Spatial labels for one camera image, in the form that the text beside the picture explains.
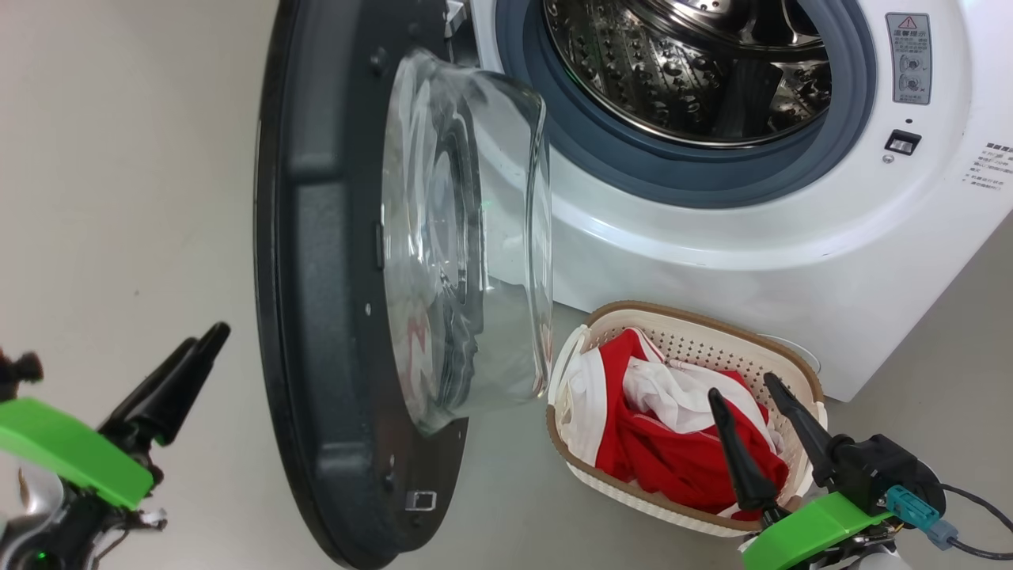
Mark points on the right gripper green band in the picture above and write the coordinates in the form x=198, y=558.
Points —
x=799, y=534

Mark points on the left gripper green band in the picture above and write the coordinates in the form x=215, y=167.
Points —
x=71, y=451

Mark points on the red and white garment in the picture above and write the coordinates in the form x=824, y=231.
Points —
x=665, y=451

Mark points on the black washing machine door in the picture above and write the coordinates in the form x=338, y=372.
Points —
x=316, y=277

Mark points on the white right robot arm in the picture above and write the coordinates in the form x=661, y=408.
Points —
x=886, y=560

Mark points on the cream laundry basket brown rim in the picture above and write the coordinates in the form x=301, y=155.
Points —
x=696, y=336

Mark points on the white front-load washing machine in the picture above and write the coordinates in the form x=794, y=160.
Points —
x=712, y=253

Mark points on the grey rubber door gasket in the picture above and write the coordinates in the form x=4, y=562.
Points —
x=633, y=174

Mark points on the black door latch slot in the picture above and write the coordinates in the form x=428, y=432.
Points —
x=902, y=142

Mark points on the steel washing machine drum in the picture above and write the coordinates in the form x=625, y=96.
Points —
x=633, y=63

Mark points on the round white filter cover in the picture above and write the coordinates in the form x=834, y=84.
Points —
x=795, y=352

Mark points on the grey warning sticker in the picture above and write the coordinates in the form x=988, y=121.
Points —
x=908, y=59

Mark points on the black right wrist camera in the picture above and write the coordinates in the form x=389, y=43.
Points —
x=878, y=467

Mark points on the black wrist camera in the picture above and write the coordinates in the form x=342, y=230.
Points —
x=20, y=372
x=878, y=467

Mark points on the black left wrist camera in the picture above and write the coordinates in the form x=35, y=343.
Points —
x=20, y=372

